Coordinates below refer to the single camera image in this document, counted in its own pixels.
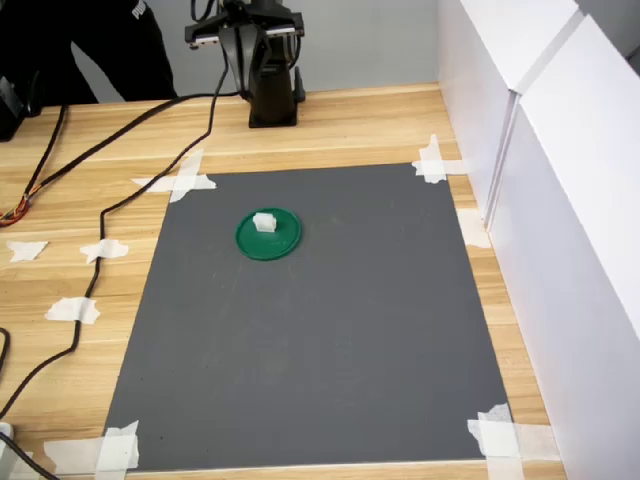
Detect black box device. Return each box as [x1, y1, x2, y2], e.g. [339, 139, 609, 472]
[0, 69, 44, 143]

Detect black camera cable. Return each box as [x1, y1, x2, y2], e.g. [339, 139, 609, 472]
[0, 47, 232, 419]

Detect white masking tape piece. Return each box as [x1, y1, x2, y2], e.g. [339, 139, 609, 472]
[44, 296, 101, 325]
[466, 402, 561, 480]
[168, 147, 206, 204]
[130, 172, 218, 195]
[42, 419, 141, 475]
[455, 208, 494, 250]
[5, 239, 50, 264]
[411, 133, 466, 185]
[79, 238, 130, 265]

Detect thick black cable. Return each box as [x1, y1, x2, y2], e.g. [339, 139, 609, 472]
[0, 89, 241, 229]

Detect round green lid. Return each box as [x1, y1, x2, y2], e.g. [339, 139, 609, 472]
[234, 207, 303, 262]

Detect white partition panel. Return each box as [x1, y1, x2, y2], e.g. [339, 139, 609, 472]
[483, 12, 640, 480]
[437, 0, 586, 236]

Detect small white plastic terminal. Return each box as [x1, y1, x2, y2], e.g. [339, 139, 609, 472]
[252, 211, 278, 235]

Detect thin black cable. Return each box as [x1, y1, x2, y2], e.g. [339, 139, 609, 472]
[0, 102, 69, 224]

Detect person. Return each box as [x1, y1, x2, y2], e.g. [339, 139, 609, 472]
[0, 0, 180, 105]

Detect dark grey mat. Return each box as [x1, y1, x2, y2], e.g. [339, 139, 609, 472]
[102, 162, 516, 474]

